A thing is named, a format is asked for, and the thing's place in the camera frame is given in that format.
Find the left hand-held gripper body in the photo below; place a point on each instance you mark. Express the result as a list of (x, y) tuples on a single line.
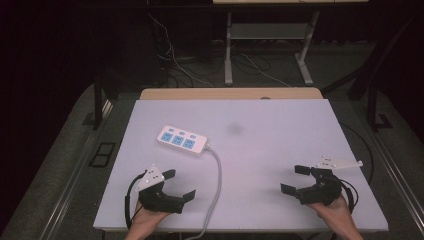
[(159, 197)]

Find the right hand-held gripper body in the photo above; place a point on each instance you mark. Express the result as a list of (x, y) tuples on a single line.
[(321, 190)]

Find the person's left hand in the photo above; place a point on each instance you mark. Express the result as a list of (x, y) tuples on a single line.
[(146, 220)]

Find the person's right hand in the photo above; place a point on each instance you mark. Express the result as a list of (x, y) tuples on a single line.
[(335, 215)]

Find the white power strip blue sockets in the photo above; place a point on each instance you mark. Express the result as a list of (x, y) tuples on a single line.
[(181, 140)]

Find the white board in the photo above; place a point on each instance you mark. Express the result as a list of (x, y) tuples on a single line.
[(260, 140)]

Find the wooden table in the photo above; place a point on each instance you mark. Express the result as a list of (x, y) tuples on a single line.
[(226, 93)]

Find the black metal stand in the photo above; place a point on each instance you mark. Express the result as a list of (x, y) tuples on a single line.
[(98, 100), (375, 100)]

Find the black floor socket frame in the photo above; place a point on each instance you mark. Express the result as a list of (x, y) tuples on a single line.
[(102, 154)]

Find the metal floor rail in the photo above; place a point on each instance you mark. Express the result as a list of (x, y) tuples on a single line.
[(393, 166), (71, 180)]

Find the grey metal stand frame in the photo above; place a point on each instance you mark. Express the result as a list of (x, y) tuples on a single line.
[(266, 31)]

